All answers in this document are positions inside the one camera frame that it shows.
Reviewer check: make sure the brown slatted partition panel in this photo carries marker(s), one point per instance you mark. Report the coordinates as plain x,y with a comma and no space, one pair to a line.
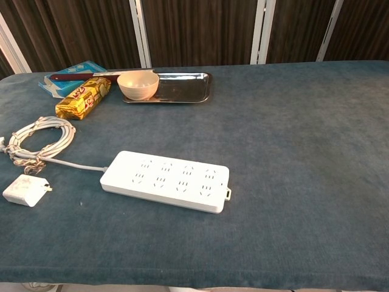
200,30
4,67
364,27
76,30
301,30

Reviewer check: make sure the white power strip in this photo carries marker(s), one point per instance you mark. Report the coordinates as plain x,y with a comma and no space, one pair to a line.
127,179

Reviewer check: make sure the striped twist tie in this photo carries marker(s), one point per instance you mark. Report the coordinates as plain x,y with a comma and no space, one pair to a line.
30,167

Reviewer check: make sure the beige plastic bowl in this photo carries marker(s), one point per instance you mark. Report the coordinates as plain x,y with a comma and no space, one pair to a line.
138,88

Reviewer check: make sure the blue tissue pack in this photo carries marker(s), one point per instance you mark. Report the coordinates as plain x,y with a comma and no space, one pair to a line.
60,86

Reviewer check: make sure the rectangular steel tray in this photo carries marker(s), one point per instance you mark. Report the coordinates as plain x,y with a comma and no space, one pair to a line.
185,88

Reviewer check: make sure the white power adapter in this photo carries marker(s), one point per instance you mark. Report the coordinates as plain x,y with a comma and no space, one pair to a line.
22,190

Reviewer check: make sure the blue felt table cloth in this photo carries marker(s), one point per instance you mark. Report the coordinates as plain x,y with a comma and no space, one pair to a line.
288,152

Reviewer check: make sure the white metal partition post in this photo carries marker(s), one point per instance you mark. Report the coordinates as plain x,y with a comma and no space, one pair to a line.
10,48
329,30
263,30
140,33

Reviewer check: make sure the yellow snack package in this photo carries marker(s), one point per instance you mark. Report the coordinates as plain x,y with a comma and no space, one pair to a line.
82,100

